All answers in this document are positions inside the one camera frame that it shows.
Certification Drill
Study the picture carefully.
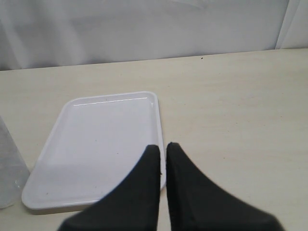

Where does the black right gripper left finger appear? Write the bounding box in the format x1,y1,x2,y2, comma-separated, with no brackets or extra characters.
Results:
59,145,161,231

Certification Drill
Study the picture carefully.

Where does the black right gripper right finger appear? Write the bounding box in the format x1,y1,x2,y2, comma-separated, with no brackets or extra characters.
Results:
166,142,284,231

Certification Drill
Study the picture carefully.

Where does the clear plastic container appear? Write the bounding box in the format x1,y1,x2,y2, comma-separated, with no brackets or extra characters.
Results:
0,119,30,209

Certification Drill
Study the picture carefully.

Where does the white plastic tray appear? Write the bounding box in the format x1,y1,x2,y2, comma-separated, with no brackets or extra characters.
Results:
22,91,166,210

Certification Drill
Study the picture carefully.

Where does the white backdrop curtain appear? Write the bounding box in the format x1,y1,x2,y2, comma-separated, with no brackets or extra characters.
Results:
0,0,308,70

